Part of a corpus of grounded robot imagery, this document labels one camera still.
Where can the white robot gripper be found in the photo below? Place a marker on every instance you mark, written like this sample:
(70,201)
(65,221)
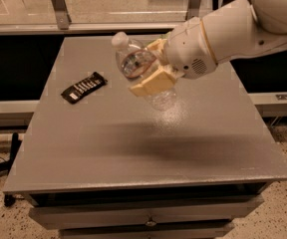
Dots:
(187,50)

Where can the clear plastic water bottle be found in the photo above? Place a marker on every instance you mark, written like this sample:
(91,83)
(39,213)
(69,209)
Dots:
(136,63)

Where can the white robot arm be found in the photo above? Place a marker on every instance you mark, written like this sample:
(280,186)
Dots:
(240,29)

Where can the green chip bag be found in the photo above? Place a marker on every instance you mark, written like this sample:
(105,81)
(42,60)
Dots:
(164,36)

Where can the black candy bar wrapper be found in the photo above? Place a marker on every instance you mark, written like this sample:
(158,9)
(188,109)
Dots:
(84,87)

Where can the grey cabinet top drawer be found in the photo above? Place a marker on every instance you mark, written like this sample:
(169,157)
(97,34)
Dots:
(140,213)

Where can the grey cabinet drawer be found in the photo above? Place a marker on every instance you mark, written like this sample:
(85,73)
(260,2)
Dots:
(140,213)
(176,230)

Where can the grey cabinet lower drawer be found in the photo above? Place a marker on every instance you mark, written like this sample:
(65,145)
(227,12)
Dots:
(176,230)

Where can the horizontal metal railing bar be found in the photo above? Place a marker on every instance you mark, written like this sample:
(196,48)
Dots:
(86,29)

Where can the black stand base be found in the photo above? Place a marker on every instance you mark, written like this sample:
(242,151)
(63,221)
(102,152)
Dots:
(6,164)

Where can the right metal railing post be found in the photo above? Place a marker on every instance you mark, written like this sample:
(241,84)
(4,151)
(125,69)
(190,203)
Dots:
(192,9)

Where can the metal railing post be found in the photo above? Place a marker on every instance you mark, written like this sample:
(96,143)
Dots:
(61,14)
(192,9)

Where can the left metal railing post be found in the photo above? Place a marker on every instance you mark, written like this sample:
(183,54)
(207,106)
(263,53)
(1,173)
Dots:
(61,14)

